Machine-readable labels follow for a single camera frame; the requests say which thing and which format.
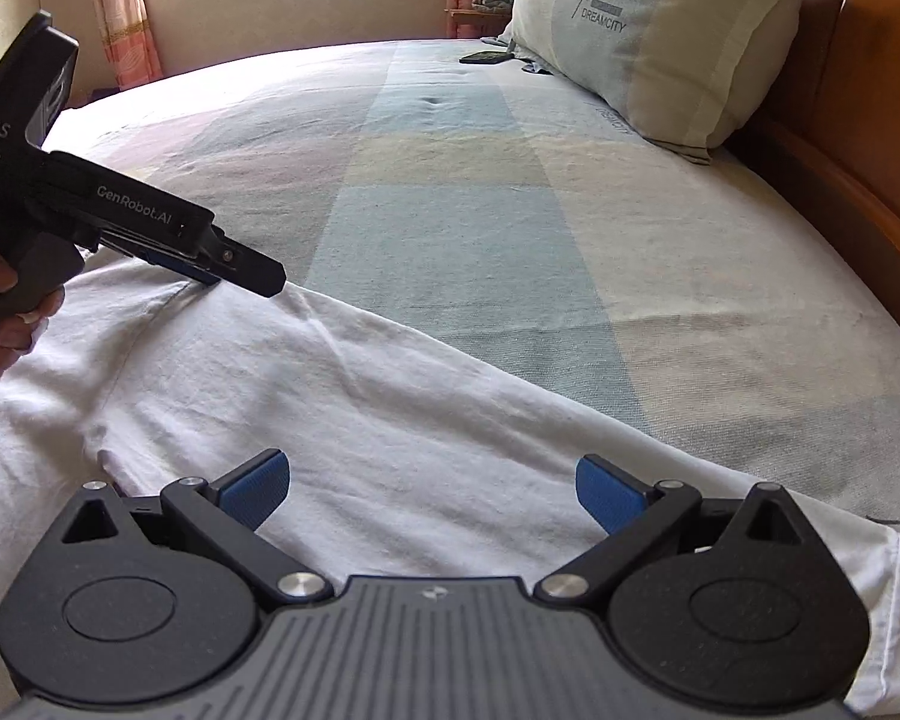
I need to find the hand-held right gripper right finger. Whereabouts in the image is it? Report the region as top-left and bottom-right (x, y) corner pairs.
(535, 454), (827, 606)

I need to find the white printed t-shirt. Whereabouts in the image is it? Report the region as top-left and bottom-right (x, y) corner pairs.
(0, 244), (900, 720)

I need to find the wooden nightstand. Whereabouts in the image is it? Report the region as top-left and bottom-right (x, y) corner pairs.
(444, 6), (512, 41)

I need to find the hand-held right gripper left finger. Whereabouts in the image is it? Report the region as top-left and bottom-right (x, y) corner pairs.
(58, 448), (332, 610)

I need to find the large patchwork pillow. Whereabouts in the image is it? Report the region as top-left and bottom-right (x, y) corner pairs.
(499, 0), (831, 167)

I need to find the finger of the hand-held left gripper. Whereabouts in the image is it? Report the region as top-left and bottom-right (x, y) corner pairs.
(193, 222), (289, 299)
(97, 234), (226, 290)

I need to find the wooden headboard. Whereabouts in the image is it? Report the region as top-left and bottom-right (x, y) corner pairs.
(720, 0), (900, 362)

